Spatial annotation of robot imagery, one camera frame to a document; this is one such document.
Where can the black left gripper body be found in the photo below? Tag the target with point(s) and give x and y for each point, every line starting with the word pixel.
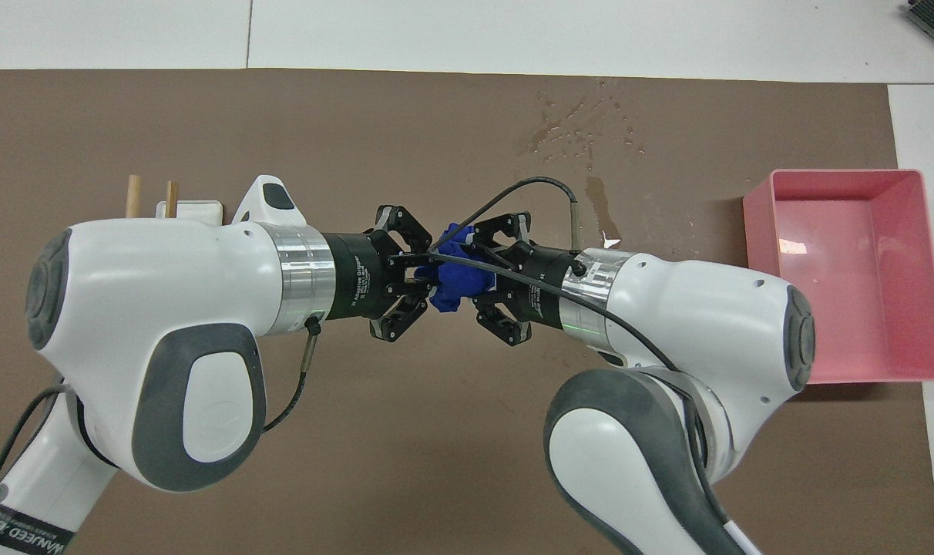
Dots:
pixel 363 277

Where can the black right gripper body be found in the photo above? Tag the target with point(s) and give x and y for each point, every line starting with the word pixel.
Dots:
pixel 540 285

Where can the blue towel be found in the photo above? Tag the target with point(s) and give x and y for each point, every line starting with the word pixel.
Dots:
pixel 459 289

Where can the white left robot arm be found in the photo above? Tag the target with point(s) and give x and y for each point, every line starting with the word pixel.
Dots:
pixel 166 308

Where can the water puddle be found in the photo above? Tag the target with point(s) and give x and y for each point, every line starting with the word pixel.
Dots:
pixel 596 204

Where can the scattered water droplets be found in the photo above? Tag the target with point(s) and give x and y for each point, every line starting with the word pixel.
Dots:
pixel 559 131

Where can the brown table mat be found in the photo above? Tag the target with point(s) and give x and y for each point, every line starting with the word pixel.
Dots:
pixel 436 462

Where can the white rack with wooden rods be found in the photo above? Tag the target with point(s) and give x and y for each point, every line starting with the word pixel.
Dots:
pixel 197 212

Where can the wooden rack rod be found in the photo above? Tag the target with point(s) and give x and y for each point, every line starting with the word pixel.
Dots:
pixel 172 199
pixel 133 196

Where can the pink plastic bin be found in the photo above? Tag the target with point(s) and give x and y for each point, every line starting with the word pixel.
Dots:
pixel 860 254

